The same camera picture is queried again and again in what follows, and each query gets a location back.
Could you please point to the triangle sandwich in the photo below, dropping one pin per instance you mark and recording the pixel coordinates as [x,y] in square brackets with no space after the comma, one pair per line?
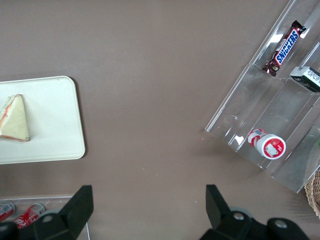
[15,120]

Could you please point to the clear acrylic bottle rack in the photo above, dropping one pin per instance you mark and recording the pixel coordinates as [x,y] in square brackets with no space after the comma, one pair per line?
[62,200]

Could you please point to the Snickers chocolate bar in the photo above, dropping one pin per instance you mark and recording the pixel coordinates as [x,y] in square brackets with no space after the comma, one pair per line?
[285,47]

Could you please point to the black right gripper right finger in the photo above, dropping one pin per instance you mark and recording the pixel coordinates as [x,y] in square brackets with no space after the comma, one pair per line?
[225,225]

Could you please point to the clear acrylic stepped display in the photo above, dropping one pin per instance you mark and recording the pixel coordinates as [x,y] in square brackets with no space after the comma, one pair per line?
[262,100]

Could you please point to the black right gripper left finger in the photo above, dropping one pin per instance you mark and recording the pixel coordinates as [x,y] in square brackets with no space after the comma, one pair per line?
[72,220]

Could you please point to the black white snack bar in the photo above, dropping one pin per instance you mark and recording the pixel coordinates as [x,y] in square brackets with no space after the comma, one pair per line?
[306,78]

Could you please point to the cream plastic tray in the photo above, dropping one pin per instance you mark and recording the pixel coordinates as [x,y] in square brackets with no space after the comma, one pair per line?
[55,120]

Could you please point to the red white yogurt bottle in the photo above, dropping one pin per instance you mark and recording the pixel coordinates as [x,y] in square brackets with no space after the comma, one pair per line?
[270,146]

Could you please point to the red cola bottle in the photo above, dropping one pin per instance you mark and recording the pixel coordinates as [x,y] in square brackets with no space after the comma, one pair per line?
[6,211]
[28,215]

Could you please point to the small light wicker basket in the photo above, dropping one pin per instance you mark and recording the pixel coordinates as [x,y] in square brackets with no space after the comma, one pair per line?
[314,195]

